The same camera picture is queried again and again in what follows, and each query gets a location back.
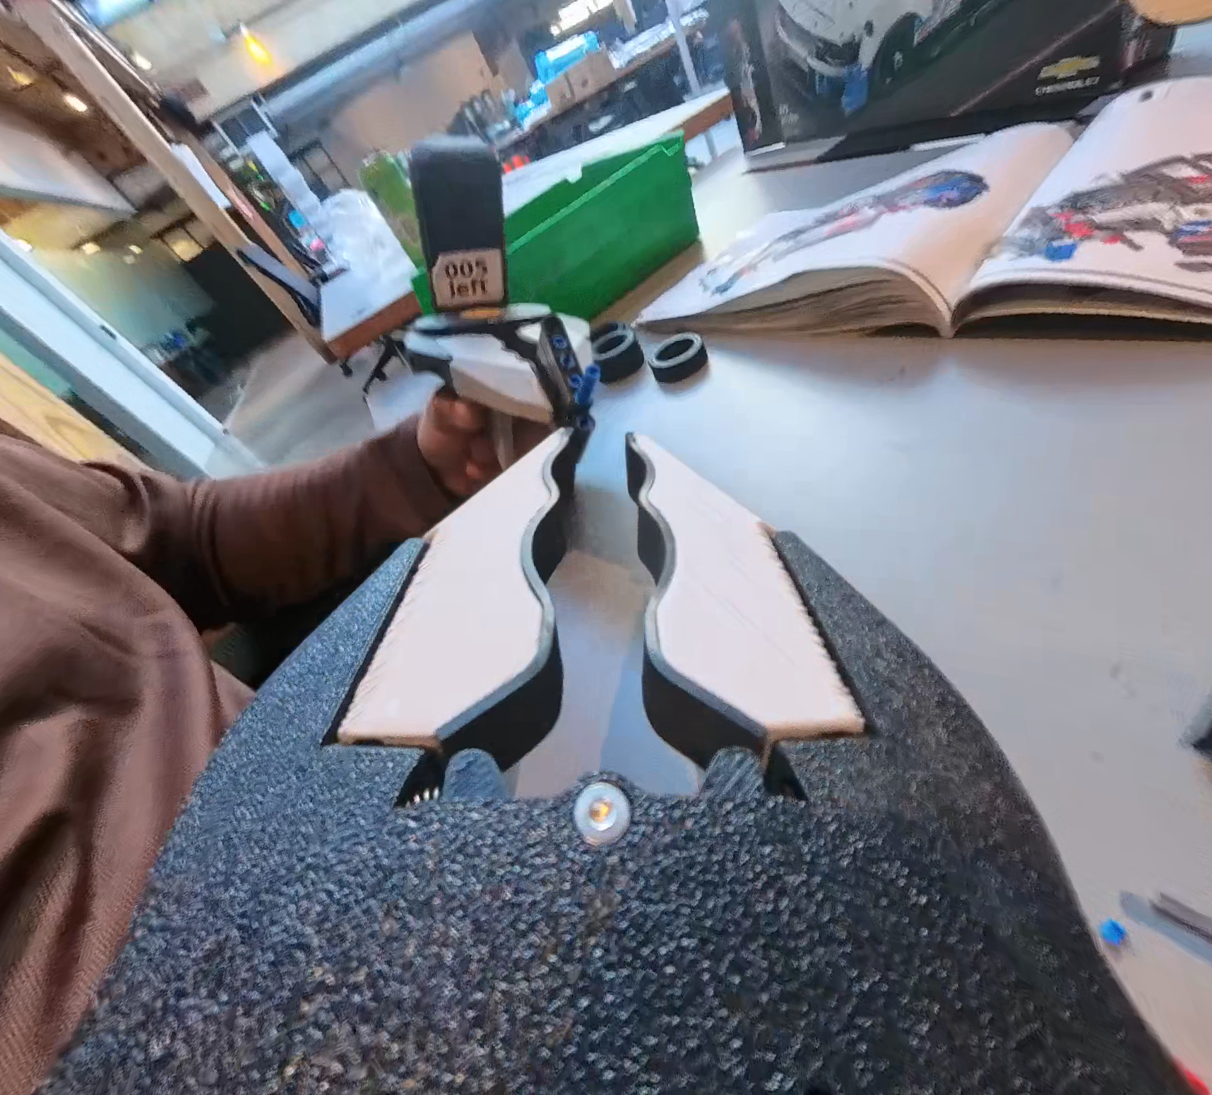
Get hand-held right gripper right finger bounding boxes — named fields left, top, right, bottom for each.
left=624, top=431, right=870, bottom=769

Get silver ventilation duct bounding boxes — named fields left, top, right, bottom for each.
left=214, top=0, right=594, bottom=129

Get grey brick piece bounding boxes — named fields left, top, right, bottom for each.
left=1120, top=890, right=1212, bottom=957

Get cardboard box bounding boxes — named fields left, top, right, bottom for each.
left=545, top=47, right=617, bottom=111

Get person's brown sweater torso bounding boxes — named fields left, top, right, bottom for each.
left=0, top=426, right=262, bottom=1095

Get black toy tyre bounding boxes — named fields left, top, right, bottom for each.
left=589, top=319, right=648, bottom=383
left=648, top=333, right=712, bottom=383

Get clear plastic bag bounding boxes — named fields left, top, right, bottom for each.
left=317, top=184, right=413, bottom=280

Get black brick assembly blue pins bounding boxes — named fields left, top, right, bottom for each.
left=539, top=323, right=603, bottom=435

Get black toy car box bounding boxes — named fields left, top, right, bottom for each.
left=692, top=0, right=1177, bottom=159

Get green plastic bin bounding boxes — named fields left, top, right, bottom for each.
left=413, top=131, right=701, bottom=323

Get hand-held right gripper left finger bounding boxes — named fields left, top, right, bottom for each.
left=337, top=426, right=584, bottom=774

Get light grey desk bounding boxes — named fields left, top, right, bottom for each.
left=516, top=24, right=1212, bottom=1076

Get person's left hand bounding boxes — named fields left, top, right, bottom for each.
left=417, top=394, right=562, bottom=500

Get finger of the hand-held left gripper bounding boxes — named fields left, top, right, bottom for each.
left=406, top=310, right=596, bottom=380
left=450, top=348, right=571, bottom=420

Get open instruction book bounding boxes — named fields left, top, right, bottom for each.
left=635, top=76, right=1212, bottom=339

